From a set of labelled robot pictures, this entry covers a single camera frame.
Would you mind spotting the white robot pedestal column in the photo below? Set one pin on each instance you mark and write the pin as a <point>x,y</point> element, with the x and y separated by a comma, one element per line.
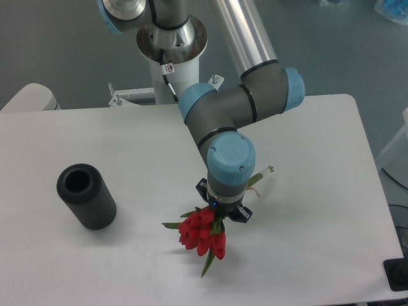
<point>173,57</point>

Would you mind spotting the black device at table edge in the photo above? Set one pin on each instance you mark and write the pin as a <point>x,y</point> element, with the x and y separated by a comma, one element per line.
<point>396,273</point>

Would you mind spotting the blue plastic bag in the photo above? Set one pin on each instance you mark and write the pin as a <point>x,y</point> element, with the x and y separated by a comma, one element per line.
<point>393,10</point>

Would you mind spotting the white metal base frame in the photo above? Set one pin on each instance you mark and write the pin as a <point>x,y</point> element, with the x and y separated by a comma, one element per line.
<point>128,97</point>

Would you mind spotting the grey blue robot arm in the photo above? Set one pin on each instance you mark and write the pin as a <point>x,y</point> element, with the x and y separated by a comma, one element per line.
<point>213,116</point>

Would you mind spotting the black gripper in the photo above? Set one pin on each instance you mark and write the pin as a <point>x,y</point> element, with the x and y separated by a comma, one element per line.
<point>229,206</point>

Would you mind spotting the black ribbed cylindrical vase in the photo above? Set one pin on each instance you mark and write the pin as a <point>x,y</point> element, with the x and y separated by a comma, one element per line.
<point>84,191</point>

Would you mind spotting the white chair back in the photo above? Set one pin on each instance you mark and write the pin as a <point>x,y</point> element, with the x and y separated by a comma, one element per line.
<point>32,98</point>

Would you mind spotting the red tulip bouquet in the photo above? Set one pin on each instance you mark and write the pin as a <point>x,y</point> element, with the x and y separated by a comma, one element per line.
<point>204,231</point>

